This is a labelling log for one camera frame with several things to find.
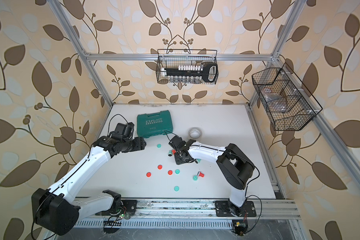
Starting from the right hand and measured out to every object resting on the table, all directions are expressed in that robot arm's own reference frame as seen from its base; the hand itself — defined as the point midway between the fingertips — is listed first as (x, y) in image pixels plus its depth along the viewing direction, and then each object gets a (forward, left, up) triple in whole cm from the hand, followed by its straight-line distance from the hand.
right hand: (181, 160), depth 91 cm
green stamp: (+4, +7, +1) cm, 9 cm away
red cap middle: (-7, +7, -1) cm, 10 cm away
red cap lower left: (-8, +20, -1) cm, 21 cm away
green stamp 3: (-11, -7, +1) cm, 13 cm away
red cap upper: (-3, +13, -1) cm, 14 cm away
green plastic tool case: (+26, +19, +5) cm, 32 cm away
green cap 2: (-7, +3, 0) cm, 7 cm away
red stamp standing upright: (+6, +5, +1) cm, 8 cm away
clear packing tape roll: (+19, -10, +1) cm, 22 cm away
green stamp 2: (-1, -9, +1) cm, 9 cm away
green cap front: (-16, +3, 0) cm, 16 cm away
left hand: (+4, +23, +16) cm, 28 cm away
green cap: (+12, +15, -1) cm, 19 cm away
